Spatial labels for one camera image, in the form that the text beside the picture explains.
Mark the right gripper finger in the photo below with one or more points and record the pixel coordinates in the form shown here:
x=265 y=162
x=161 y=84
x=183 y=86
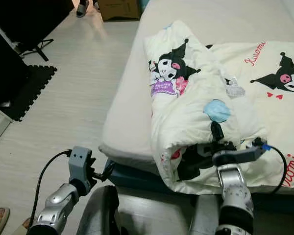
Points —
x=217 y=132

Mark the cream cartoon print duvet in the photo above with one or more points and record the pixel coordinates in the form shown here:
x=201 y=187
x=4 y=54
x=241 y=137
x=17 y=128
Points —
x=196 y=107

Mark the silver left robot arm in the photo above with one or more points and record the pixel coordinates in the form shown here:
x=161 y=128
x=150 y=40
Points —
x=59 y=205

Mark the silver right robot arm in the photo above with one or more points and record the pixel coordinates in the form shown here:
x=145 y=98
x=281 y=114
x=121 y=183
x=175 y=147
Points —
x=232 y=193

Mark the grey robot left leg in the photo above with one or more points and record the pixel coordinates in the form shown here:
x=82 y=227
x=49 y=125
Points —
x=98 y=213

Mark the grey robot leg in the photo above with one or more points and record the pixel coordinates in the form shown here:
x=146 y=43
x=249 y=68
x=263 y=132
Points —
x=203 y=218
x=98 y=213

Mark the grey robot right leg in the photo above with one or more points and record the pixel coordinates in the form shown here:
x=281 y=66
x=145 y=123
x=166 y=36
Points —
x=203 y=218

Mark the black foam floor mat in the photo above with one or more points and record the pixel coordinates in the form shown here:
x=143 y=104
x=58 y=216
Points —
x=29 y=93

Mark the black tripod stand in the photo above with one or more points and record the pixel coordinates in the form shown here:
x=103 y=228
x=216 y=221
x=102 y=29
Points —
x=39 y=49

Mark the brown cardboard box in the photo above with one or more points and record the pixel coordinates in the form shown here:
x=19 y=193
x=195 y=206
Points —
x=120 y=9

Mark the grey slide slipper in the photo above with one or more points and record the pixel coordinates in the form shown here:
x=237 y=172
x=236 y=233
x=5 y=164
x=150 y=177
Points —
x=82 y=7

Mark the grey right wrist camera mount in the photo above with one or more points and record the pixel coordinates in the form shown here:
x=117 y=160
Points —
x=235 y=155

